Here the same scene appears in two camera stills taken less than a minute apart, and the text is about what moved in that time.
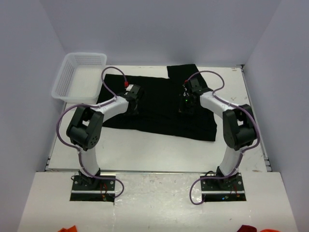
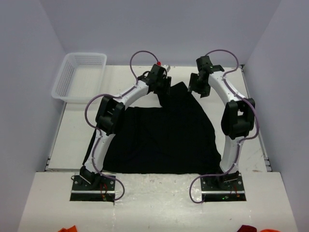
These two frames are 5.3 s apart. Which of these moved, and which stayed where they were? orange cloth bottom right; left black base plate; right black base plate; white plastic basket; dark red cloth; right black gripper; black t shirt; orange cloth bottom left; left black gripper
Moved: left black gripper; black t shirt; right black gripper
Stayed: right black base plate; dark red cloth; white plastic basket; left black base plate; orange cloth bottom right; orange cloth bottom left
